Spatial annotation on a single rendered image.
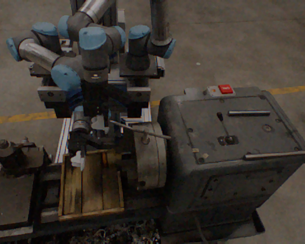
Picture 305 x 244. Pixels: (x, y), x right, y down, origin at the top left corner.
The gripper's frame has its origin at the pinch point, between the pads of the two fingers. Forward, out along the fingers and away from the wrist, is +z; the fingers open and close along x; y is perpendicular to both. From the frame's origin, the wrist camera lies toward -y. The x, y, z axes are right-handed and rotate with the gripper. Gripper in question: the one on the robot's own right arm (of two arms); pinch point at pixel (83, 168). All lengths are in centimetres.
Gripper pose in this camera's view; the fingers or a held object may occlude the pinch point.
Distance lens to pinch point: 117.2
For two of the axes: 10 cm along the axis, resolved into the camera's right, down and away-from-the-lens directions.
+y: -9.8, 0.3, -1.7
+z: 1.3, 7.8, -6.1
